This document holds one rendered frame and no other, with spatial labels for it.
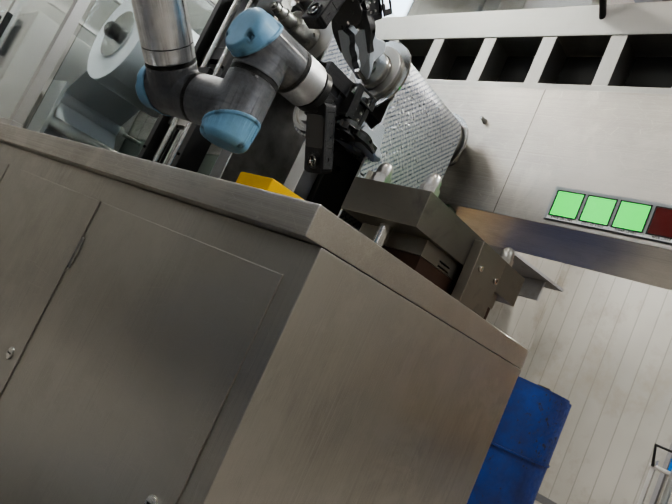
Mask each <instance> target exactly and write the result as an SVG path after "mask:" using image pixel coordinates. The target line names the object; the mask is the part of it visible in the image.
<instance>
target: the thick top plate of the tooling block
mask: <svg viewBox="0 0 672 504"><path fill-rule="evenodd" d="M341 209H343V210H344V211H346V212H347V213H348V214H350V215H351V216H352V217H354V218H355V219H357V220H358V221H359V222H361V223H362V224H363V223H367V224H370V225H374V226H378V227H379V225H380V223H385V224H388V225H390V226H391V227H392V228H393V229H392V230H393V231H397V232H400V233H404V234H408V235H412V236H415V237H419V238H423V239H427V240H429V241H430V242H431V243H432V244H434V245H435V246H436V247H437V248H439V249H440V250H441V251H442V252H444V253H445V254H446V255H447V256H448V257H450V258H451V259H452V260H453V261H455V262H456V263H457V264H458V265H460V266H461V267H462V268H463V266H464V264H465V261H466V259H467V257H468V254H469V252H470V250H471V247H472V245H473V243H474V240H475V239H476V240H480V241H484V240H483V239H482V238H481V237H479V236H478V235H477V234H476V233H475V232H474V231H473V230H472V229H471V228H470V227H469V226H468V225H467V224H466V223H465V222H464V221H463V220H461V219H460V218H459V217H458V216H457V215H456V214H455V213H454V212H453V211H452V210H451V209H450V208H449V207H448V206H447V205H446V204H444V203H443V202H442V201H441V200H440V199H439V198H438V197H437V196H436V195H435V194H434V193H433V192H432V191H427V190H422V189H417V188H412V187H406V186H401V185H396V184H391V183H386V182H381V181H376V180H371V179H366V178H361V177H355V178H354V180H353V182H352V184H351V187H350V189H349V191H348V193H347V195H346V197H345V200H344V202H343V204H342V206H341ZM484 242H485V241H484ZM485 243H486V242H485ZM524 280H525V279H524V278H523V277H522V276H521V275H520V274H519V273H518V272H517V271H515V270H514V269H513V268H512V267H511V266H510V265H509V264H508V263H506V266H505V268H504V270H503V273H502V275H501V278H500V280H499V282H498V285H497V287H496V290H495V292H494V294H496V295H497V298H496V301H498V302H501V303H504V304H507V305H510V306H514V304H515V302H516V300H517V297H518V295H519V292H520V290H521V287H522V285H523V283H524Z"/></svg>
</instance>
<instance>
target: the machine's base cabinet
mask: <svg viewBox="0 0 672 504"><path fill-rule="evenodd" d="M519 373H520V369H519V368H517V367H516V366H514V365H512V364H511V363H509V362H508V361H506V360H504V359H503V358H501V357H499V356H498V355H496V354H495V353H493V352H491V351H490V350H488V349H486V348H485V347H483V346H482V345H480V344H478V343H477V342H475V341H473V340H472V339H470V338H468V337H467V336H465V335H464V334H462V333H460V332H459V331H457V330H455V329H454V328H452V327H451V326H449V325H447V324H446V323H444V322H442V321H441V320H439V319H438V318H436V317H434V316H433V315H431V314H429V313H428V312H426V311H424V310H423V309H421V308H420V307H418V306H416V305H415V304H413V303H411V302H410V301H408V300H407V299H405V298H403V297H402V296H400V295H398V294H397V293H395V292H394V291H392V290H390V289H389V288H387V287H385V286H384V285H382V284H380V283H379V282H377V281H376V280H374V279H372V278H371V277H369V276H367V275H366V274H364V273H363V272H361V271H359V270H358V269H356V268H354V267H353V266H351V265H350V264H348V263H346V262H345V261H343V260H341V259H340V258H338V257H337V256H335V255H333V254H332V253H330V252H328V251H327V250H325V249H323V248H322V247H319V246H316V245H313V244H310V243H307V242H304V241H301V240H298V239H295V238H292V237H289V236H286V235H283V234H279V233H276V232H273V231H270V230H267V229H264V228H261V227H258V226H255V225H252V224H249V223H246V222H243V221H240V220H237V219H234V218H231V217H228V216H225V215H222V214H219V213H216V212H213V211H210V210H206V209H203V208H200V207H197V206H194V205H191V204H188V203H185V202H182V201H179V200H176V199H173V198H170V197H167V196H164V195H161V194H158V193H155V192H152V191H149V190H146V189H143V188H140V187H136V186H133V185H130V184H127V183H124V182H121V181H118V180H115V179H112V178H109V177H106V176H103V175H100V174H97V173H94V172H91V171H88V170H85V169H82V168H79V167H76V166H73V165H70V164H66V163H63V162H60V161H57V160H54V159H51V158H48V157H45V156H42V155H39V154H36V153H33V152H30V151H27V150H24V149H21V148H18V147H15V146H12V145H9V144H6V143H3V142H0V504H467V502H468V499H469V497H470V494H471V492H472V489H473V487H474V484H475V482H476V479H477V477H478V475H479V472H480V470H481V467H482V465H483V462H484V460H485V457H486V455H487V452H488V450H489V447H490V445H491V442H492V440H493V437H494V435H495V432H496V430H497V428H498V425H499V423H500V420H501V418H502V415H503V413H504V410H505V408H506V405H507V403H508V400H509V398H510V395H511V393H512V390H513V388H514V386H515V383H516V381H517V378H518V376H519Z"/></svg>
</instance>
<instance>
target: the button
mask: <svg viewBox="0 0 672 504"><path fill-rule="evenodd" d="M236 183H239V184H243V185H247V186H251V187H255V188H259V189H263V190H267V191H271V192H275V193H279V194H282V195H286V196H290V197H294V198H298V199H302V198H301V197H299V196H298V195H296V194H295V193H294V192H292V191H291V190H289V189H288V188H286V187H285V186H283V185H282V184H280V183H279V182H278V181H276V180H275V179H273V178H269V177H264V176H260V175H256V174H251V173H247V172H241V173H240V175H239V177H238V179H237V181H236ZM302 200H304V199H302Z"/></svg>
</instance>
